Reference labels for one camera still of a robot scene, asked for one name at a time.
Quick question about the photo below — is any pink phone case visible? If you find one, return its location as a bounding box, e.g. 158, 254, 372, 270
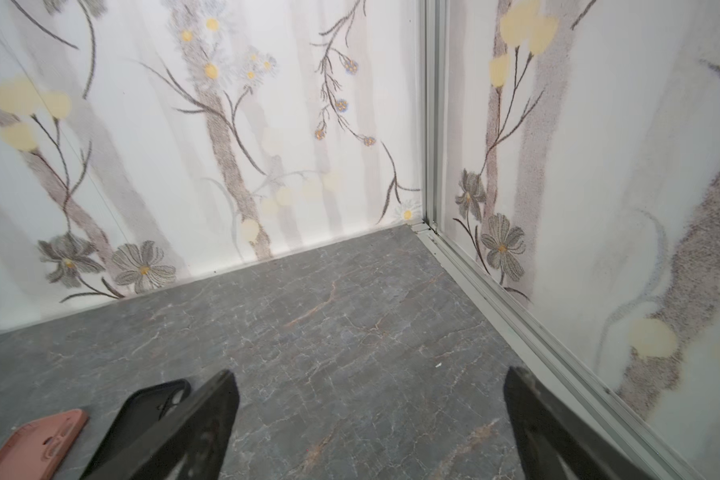
0, 409, 89, 480

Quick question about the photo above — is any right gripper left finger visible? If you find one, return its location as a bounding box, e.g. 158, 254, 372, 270
88, 369, 240, 479

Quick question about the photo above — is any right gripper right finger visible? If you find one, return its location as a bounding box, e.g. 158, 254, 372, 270
503, 367, 650, 480

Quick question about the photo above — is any black phone case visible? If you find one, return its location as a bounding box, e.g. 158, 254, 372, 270
81, 379, 192, 479

